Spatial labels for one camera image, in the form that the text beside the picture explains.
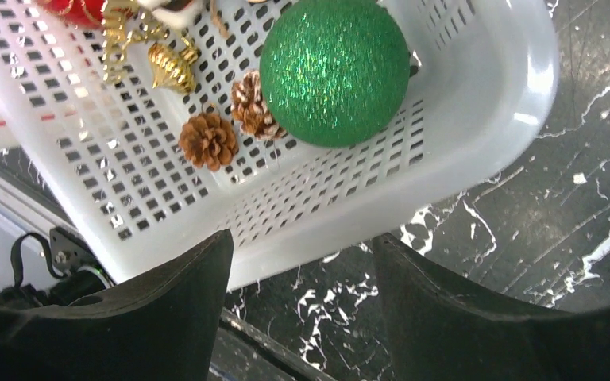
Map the white plastic basket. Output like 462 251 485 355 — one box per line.
0 1 559 289

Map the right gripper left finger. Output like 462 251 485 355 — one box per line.
0 230 234 380

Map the brown pine cone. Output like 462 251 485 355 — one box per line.
178 113 239 171

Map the gold ornament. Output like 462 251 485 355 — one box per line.
148 40 199 94

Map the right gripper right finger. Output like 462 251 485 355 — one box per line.
372 233 610 380

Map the frosted pine cone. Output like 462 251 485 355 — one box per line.
231 70 286 141

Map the green glitter ornament ball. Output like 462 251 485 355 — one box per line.
259 1 410 148

